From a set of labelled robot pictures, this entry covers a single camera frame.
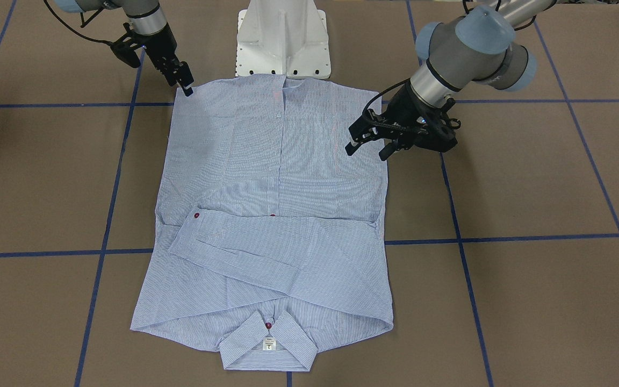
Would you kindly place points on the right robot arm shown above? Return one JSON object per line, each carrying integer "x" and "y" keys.
{"x": 146, "y": 27}

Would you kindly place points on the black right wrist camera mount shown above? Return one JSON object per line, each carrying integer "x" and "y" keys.
{"x": 126, "y": 46}

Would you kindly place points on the light blue striped shirt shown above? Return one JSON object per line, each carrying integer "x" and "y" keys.
{"x": 269, "y": 239}

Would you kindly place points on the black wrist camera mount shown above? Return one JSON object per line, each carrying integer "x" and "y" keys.
{"x": 437, "y": 130}
{"x": 126, "y": 46}

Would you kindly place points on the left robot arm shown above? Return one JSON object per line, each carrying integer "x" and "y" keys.
{"x": 477, "y": 47}

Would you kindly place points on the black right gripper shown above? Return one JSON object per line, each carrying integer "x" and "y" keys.
{"x": 158, "y": 49}

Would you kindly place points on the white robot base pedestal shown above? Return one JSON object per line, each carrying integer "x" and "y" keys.
{"x": 283, "y": 37}

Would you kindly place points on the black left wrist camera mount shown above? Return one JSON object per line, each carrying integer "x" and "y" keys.
{"x": 437, "y": 130}

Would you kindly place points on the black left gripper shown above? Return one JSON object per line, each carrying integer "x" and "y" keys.
{"x": 407, "y": 109}

